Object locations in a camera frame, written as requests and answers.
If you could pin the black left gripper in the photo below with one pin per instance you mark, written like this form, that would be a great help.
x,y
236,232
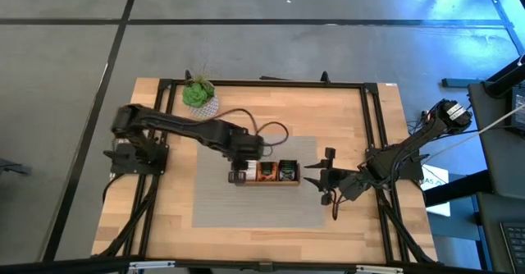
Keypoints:
x,y
246,147

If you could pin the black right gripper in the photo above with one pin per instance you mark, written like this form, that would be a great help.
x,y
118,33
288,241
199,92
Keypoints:
x,y
344,184

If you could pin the orange peach tea packet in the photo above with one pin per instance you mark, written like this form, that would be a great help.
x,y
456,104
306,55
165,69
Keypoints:
x,y
267,166
267,176

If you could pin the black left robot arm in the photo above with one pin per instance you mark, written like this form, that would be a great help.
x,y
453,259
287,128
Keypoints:
x,y
176,124

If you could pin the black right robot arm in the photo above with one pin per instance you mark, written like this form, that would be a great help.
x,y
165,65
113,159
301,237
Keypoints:
x,y
410,147

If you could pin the wooden three-compartment tea tray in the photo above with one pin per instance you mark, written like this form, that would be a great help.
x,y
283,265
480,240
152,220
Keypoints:
x,y
270,183

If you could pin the grey woven placemat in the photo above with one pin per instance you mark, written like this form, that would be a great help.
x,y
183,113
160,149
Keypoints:
x,y
266,208

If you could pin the green succulent in white pot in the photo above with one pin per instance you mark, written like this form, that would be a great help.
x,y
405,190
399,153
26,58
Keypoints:
x,y
197,95

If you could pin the white paper sign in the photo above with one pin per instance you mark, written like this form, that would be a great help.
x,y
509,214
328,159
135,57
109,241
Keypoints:
x,y
439,175

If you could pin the black desk crossbar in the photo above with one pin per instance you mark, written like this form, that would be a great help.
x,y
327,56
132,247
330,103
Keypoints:
x,y
455,190

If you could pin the teal floor bar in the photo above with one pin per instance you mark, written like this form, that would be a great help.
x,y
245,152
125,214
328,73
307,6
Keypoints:
x,y
461,82

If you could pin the dark grey desk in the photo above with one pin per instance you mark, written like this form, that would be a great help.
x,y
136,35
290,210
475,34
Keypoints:
x,y
492,163

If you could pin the black overhead beam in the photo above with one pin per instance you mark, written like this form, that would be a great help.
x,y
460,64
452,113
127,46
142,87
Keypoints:
x,y
82,264

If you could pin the black keyboard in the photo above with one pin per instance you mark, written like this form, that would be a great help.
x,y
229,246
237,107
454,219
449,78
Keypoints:
x,y
514,245

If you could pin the computer screen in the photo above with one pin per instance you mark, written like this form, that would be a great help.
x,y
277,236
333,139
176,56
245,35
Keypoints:
x,y
519,110

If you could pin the grey-blue chair foot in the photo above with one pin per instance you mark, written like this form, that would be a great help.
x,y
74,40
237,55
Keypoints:
x,y
12,167

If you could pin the black metal rig frame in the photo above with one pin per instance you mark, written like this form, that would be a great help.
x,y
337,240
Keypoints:
x,y
287,83

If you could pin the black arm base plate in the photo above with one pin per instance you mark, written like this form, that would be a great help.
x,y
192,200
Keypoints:
x,y
414,171
123,167

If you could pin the silver metal bracket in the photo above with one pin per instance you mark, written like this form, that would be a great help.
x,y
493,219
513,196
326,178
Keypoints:
x,y
152,265
379,270

